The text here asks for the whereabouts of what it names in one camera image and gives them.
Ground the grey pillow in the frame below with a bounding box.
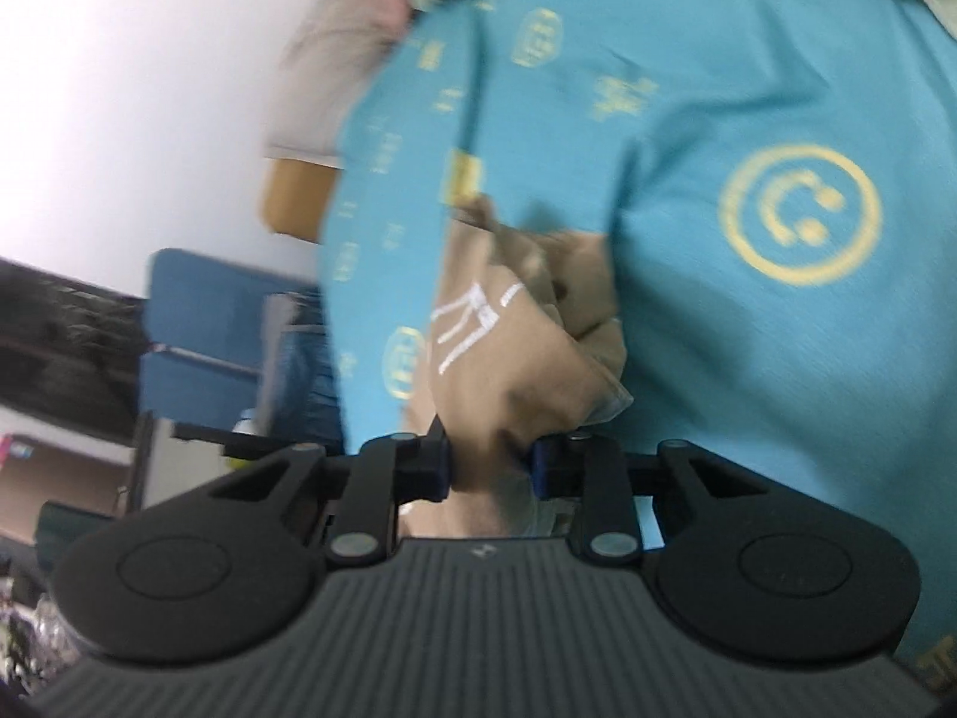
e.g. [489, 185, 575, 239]
[263, 52, 379, 167]

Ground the pink fuzzy blanket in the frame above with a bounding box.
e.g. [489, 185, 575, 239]
[284, 0, 421, 95]

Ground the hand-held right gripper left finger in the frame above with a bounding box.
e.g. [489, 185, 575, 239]
[209, 415, 457, 567]

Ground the grey cloth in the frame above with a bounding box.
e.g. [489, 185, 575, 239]
[260, 290, 331, 334]

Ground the dark cabinet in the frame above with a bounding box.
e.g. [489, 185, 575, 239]
[0, 255, 149, 444]

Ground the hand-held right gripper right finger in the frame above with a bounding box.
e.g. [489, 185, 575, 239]
[527, 430, 771, 567]

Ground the chair with blue cover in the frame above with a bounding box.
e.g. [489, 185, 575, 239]
[133, 247, 346, 521]

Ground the tan t-shirt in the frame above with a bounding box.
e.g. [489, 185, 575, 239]
[400, 194, 636, 540]

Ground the blue smiley print blanket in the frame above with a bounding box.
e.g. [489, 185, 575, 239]
[318, 0, 957, 693]

